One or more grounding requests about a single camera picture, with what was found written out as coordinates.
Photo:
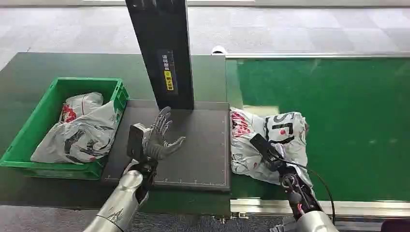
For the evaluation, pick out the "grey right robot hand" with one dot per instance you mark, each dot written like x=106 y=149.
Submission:
x=278 y=164

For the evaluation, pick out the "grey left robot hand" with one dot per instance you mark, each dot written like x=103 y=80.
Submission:
x=157 y=145

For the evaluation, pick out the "white parcel red black print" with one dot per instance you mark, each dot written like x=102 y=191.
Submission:
x=246 y=153

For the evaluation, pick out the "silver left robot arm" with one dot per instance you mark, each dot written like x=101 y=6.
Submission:
x=123 y=198

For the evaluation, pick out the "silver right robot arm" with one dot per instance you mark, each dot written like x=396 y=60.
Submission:
x=304 y=201

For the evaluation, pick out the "black scale platform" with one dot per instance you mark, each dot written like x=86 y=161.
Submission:
x=198 y=144

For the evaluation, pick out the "yellow warning label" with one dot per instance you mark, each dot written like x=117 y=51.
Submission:
x=168 y=80

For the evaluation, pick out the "large grey parcel black print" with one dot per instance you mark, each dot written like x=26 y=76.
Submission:
x=86 y=134

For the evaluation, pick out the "green conveyor belt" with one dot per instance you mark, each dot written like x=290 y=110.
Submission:
x=352 y=128

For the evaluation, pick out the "small grey parcel red print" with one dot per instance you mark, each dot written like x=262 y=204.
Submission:
x=84 y=103

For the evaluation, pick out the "black scanner column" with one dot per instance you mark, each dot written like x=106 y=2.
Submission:
x=160 y=35

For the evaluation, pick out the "small white round object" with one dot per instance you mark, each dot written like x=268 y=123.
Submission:
x=219 y=50

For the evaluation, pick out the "green plastic crate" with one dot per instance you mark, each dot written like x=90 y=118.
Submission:
x=48 y=105

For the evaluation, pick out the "dark rounded object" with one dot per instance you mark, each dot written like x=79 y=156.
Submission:
x=396 y=226

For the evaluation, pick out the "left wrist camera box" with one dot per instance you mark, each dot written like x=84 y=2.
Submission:
x=135 y=141

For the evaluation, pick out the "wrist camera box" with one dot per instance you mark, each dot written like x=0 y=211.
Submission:
x=262 y=145
x=135 y=141

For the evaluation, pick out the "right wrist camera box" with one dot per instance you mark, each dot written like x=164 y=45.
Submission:
x=262 y=145

